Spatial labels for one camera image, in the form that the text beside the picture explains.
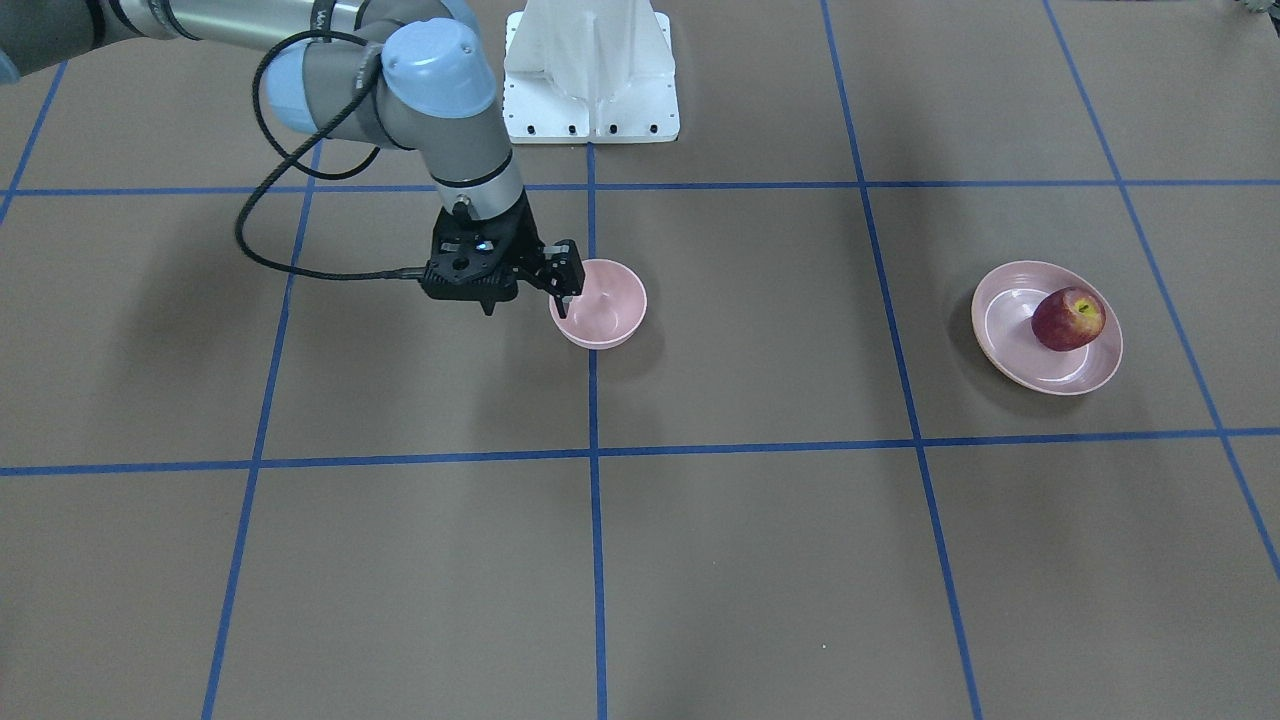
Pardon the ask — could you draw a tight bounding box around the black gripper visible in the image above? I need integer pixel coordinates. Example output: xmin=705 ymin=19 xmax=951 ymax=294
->
xmin=431 ymin=193 xmax=585 ymax=320

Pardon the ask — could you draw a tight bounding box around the pink bowl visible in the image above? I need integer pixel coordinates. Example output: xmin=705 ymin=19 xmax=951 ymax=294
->
xmin=548 ymin=259 xmax=648 ymax=350

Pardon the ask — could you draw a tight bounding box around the red apple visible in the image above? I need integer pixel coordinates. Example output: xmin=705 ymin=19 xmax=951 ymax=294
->
xmin=1030 ymin=286 xmax=1108 ymax=352

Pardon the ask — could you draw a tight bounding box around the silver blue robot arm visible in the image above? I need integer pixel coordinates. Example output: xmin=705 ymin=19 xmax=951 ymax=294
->
xmin=1 ymin=1 xmax=585 ymax=316

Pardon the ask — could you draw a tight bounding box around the pink plate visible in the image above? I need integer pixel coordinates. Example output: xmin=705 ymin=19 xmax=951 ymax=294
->
xmin=970 ymin=260 xmax=1124 ymax=396

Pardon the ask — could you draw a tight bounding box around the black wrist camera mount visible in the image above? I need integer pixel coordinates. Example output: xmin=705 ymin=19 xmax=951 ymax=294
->
xmin=416 ymin=238 xmax=518 ymax=316

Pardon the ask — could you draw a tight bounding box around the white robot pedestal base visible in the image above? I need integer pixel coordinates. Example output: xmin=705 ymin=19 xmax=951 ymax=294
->
xmin=502 ymin=1 xmax=681 ymax=145

